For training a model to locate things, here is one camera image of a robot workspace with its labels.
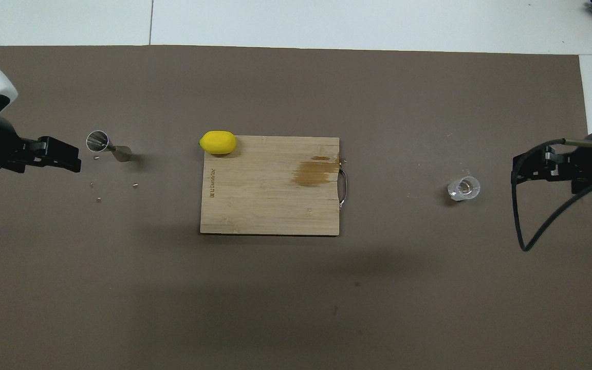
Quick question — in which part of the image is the steel double jigger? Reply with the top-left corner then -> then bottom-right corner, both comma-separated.
86,130 -> 133,163

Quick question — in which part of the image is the small clear glass cup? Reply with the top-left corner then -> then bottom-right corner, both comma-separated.
447,176 -> 482,202

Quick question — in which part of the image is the yellow lemon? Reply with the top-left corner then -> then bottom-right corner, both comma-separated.
198,130 -> 238,156

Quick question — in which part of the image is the bamboo cutting board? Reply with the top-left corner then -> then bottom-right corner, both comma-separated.
199,135 -> 349,237

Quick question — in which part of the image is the brown table mat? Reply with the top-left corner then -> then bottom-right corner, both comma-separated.
0,45 -> 592,370

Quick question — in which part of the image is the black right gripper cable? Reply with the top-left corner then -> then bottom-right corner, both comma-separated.
511,137 -> 592,253

